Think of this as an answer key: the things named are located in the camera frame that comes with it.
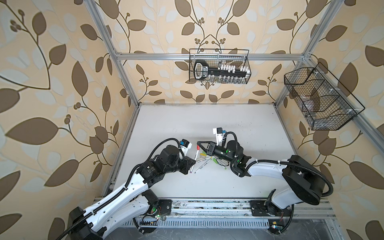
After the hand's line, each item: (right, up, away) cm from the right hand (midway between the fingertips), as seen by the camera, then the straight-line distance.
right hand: (197, 145), depth 75 cm
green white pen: (+12, -10, -3) cm, 16 cm away
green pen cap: (+9, -7, -3) cm, 12 cm away
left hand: (-1, -8, -2) cm, 8 cm away
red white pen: (0, -3, 0) cm, 3 cm away
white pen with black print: (+4, -12, +16) cm, 20 cm away
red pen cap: (0, -1, 0) cm, 2 cm away
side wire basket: (+63, +20, -3) cm, 66 cm away
